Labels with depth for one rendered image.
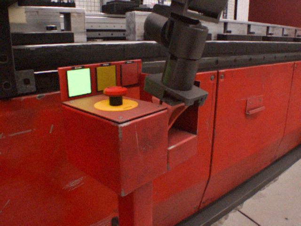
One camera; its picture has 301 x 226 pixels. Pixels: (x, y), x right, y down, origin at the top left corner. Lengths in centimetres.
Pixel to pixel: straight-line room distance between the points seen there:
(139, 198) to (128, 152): 17
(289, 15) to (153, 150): 213
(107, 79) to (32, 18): 31
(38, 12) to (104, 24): 43
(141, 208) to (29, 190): 29
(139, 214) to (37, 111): 32
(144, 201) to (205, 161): 59
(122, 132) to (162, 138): 9
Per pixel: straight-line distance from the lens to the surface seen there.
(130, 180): 39
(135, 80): 56
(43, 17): 74
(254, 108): 129
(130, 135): 36
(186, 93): 42
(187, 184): 105
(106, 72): 51
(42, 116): 63
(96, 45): 66
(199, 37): 41
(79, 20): 77
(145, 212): 55
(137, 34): 87
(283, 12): 245
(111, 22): 112
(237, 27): 131
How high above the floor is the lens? 89
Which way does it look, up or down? 17 degrees down
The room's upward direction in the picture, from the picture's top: straight up
